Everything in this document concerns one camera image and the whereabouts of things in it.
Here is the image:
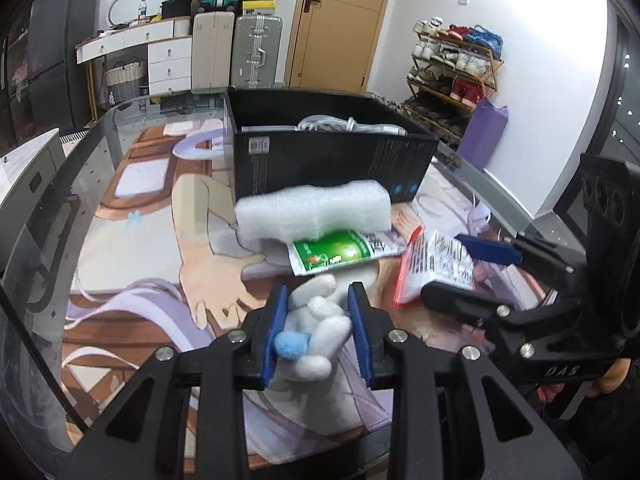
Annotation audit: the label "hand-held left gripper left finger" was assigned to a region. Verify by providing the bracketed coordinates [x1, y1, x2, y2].
[67, 284, 290, 480]

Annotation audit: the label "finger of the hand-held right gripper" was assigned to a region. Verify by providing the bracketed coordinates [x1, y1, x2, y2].
[456, 232, 583, 286]
[421, 280, 532, 332]

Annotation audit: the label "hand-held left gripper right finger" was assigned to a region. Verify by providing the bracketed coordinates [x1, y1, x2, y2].
[347, 281, 583, 480]

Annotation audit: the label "white plush toy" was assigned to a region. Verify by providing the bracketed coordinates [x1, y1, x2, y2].
[274, 274, 353, 393]

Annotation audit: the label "red-edged zip bag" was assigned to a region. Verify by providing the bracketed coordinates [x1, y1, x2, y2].
[392, 226, 476, 307]

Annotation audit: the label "black cardboard box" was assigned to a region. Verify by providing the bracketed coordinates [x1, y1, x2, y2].
[225, 87, 441, 206]

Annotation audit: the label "white cable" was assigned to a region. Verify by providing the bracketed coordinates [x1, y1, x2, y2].
[297, 115, 408, 137]

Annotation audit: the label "person's right hand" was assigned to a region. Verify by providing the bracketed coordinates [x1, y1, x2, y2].
[592, 355, 640, 398]

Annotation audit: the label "green packet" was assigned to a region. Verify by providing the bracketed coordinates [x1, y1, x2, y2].
[287, 227, 408, 276]

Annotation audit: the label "purple bag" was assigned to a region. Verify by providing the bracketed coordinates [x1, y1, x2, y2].
[456, 97, 510, 171]

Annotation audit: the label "white foam wrap piece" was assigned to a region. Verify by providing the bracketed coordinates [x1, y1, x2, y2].
[235, 178, 392, 248]

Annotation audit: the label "printed desk mat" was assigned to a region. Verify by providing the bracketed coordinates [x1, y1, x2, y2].
[62, 110, 531, 471]

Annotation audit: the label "wooden shoe rack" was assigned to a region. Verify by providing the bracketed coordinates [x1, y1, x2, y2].
[402, 17, 505, 146]

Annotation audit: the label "wooden door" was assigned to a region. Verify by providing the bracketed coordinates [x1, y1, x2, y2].
[285, 0, 398, 95]

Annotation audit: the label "silver suitcase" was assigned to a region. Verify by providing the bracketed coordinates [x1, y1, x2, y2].
[231, 14, 283, 90]

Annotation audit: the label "beige suitcase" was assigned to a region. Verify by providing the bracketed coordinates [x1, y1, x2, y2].
[191, 10, 236, 92]

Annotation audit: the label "wicker basket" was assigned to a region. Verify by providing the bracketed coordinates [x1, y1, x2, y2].
[105, 57, 148, 103]

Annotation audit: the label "white desk with drawers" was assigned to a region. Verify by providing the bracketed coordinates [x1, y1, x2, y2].
[76, 16, 193, 96]

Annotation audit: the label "dark grey fridge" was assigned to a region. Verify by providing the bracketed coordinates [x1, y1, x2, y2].
[27, 0, 103, 133]

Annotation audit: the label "tall dark cabinet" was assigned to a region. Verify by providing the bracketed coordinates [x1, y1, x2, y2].
[0, 10, 36, 146]

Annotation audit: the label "oval metal frame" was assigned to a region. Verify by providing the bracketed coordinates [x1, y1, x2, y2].
[107, 0, 173, 28]

